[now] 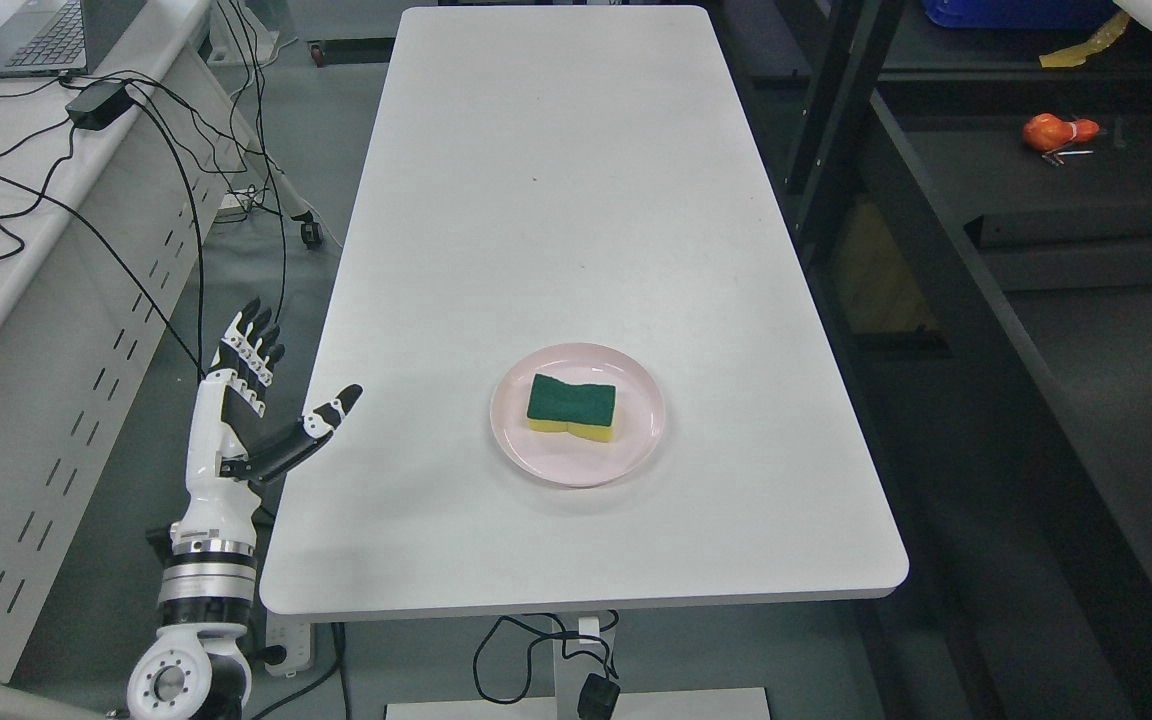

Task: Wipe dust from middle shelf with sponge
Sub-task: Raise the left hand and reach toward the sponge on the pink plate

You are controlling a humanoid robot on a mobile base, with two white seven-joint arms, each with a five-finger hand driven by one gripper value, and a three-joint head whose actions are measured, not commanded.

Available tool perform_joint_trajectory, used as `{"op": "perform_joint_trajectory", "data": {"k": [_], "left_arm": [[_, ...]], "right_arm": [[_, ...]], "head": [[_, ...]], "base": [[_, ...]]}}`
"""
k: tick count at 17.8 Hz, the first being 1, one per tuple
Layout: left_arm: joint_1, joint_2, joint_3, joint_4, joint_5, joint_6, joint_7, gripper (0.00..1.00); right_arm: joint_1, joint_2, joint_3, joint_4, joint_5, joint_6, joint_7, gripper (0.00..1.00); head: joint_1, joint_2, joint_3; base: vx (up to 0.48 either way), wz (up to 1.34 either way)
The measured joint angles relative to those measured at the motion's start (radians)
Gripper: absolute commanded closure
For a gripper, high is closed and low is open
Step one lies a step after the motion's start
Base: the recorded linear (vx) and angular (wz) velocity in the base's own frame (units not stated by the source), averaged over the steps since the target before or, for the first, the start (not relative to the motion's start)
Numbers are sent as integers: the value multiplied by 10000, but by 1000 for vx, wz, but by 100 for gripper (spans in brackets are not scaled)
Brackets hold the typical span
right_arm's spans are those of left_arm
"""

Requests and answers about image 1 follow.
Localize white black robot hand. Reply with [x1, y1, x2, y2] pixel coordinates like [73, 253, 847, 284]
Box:
[169, 300, 364, 555]

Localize green yellow sponge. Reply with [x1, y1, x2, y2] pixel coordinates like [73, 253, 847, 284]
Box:
[525, 374, 617, 444]

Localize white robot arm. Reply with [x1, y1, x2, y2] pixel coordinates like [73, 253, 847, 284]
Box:
[126, 532, 257, 719]

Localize black metal shelf rack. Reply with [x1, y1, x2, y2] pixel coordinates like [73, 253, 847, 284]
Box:
[710, 1, 1152, 719]

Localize white power strip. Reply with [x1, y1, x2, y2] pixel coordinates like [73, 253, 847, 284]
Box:
[265, 612, 314, 679]

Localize white side desk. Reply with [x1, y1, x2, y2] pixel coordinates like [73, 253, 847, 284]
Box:
[0, 1, 238, 683]

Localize pink round plate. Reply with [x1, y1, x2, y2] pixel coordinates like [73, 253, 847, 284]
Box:
[488, 342, 666, 488]

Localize black power adapter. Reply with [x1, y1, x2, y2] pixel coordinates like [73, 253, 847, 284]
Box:
[65, 79, 132, 131]

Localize white rectangular table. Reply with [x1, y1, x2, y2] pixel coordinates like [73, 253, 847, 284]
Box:
[258, 5, 910, 720]

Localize grey laptop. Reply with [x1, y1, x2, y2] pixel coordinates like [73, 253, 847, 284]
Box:
[0, 1, 146, 79]

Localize blue plastic bin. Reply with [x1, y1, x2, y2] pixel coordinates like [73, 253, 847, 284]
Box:
[920, 1, 1119, 29]

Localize orange plastic toy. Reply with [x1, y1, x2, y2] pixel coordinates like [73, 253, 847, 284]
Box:
[1021, 113, 1101, 167]

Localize black desk cables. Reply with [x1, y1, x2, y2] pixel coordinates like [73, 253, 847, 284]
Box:
[0, 0, 327, 386]

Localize black cable under table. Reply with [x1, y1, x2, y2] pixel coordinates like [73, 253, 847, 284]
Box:
[472, 611, 623, 720]

